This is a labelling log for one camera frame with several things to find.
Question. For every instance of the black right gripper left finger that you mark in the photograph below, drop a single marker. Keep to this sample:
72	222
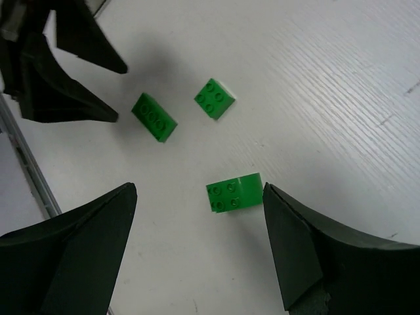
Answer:
68	264

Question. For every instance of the dark green rectangular lego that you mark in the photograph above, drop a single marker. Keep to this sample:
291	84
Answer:
157	121

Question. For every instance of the dark green square lego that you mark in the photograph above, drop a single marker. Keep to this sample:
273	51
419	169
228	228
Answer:
214	99

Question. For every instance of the dark green stepped lego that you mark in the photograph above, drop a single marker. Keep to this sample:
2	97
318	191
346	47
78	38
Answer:
235	193

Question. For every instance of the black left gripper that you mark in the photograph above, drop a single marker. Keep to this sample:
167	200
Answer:
49	94

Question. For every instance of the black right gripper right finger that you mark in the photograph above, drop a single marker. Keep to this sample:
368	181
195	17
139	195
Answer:
326	267

